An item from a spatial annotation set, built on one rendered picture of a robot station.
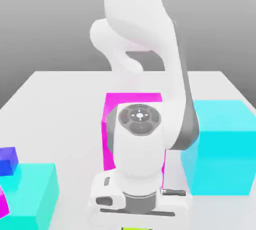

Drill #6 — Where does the large magenta box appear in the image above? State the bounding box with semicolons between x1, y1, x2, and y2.
101;92;166;190

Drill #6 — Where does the small blue cube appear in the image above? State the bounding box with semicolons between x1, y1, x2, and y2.
0;146;19;177

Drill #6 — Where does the small magenta cube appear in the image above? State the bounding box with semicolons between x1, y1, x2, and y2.
0;185;11;219

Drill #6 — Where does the large turquoise box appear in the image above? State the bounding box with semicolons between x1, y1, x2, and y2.
0;162;60;230

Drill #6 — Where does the small yellow-green cube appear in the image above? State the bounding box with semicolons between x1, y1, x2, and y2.
120;226;153;230

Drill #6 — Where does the large cyan box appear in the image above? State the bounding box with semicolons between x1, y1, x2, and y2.
180;99;256;196

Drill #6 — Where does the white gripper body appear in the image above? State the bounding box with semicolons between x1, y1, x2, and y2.
87;193;193;230

